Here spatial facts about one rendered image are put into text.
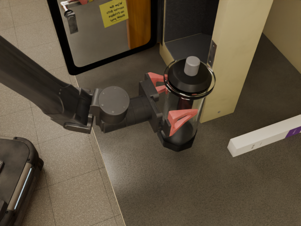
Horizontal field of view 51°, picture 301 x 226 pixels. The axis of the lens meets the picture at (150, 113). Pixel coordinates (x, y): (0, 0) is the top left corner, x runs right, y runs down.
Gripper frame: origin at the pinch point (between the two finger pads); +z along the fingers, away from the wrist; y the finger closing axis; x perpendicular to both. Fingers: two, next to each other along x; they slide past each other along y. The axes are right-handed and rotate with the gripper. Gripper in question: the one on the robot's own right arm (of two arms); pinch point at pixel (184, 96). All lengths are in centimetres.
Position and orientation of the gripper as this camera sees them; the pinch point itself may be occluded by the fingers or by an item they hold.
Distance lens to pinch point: 71.2
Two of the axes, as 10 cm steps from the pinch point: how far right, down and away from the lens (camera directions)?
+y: -3.7, -7.5, 5.5
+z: 9.3, -2.7, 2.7
